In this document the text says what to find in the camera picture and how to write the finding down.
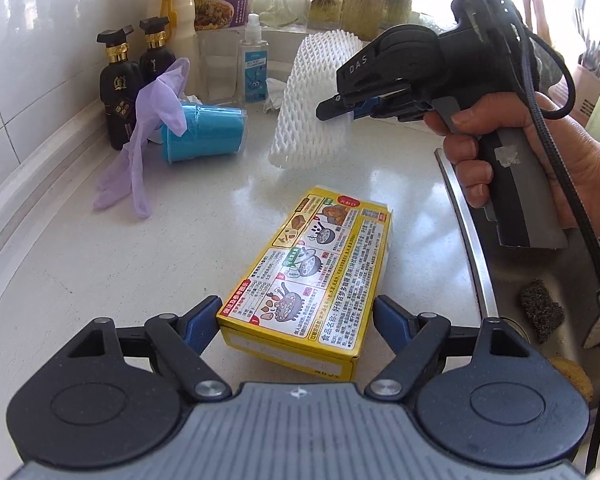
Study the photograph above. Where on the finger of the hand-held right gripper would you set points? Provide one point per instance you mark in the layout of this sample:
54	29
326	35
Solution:
335	107

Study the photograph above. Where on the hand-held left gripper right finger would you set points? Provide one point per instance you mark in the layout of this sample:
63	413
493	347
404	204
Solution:
392	325

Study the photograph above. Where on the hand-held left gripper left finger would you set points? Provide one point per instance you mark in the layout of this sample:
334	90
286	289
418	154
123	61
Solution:
200	327

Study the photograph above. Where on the plain white foam net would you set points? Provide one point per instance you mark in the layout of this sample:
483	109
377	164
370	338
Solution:
310	110

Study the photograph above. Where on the yellow printed carton box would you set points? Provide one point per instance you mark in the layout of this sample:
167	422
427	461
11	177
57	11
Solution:
310	280

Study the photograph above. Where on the person's right hand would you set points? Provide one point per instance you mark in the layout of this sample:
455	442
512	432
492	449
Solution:
585	175

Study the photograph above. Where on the crumpled white tissue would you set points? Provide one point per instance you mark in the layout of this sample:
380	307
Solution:
277	95

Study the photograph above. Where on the clear spray bottle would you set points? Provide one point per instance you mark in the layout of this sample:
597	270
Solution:
252	72

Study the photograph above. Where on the clear plastic container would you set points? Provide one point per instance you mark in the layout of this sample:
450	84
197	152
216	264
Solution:
220	70

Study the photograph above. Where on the pink cutlery holder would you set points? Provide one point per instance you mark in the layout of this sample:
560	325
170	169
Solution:
582	90

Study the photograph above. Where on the blue plastic cup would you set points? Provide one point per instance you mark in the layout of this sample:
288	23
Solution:
210	130

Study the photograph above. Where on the stainless steel sink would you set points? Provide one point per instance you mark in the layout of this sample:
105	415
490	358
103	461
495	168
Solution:
510	265

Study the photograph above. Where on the dark scouring pad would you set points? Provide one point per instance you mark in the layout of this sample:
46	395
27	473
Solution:
541	310

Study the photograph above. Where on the purple instant noodle cup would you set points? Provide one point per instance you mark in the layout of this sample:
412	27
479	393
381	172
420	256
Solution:
220	2

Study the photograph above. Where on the black bottle with gold collar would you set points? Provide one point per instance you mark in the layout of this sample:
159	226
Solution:
117	95
156	57

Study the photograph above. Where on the white bottle with yellow cap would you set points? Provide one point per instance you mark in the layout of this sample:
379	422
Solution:
172	15

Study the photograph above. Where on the purple rubber glove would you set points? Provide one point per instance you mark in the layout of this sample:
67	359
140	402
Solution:
140	150

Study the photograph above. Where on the yellow sponge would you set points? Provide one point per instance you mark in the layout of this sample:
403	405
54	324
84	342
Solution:
572	377

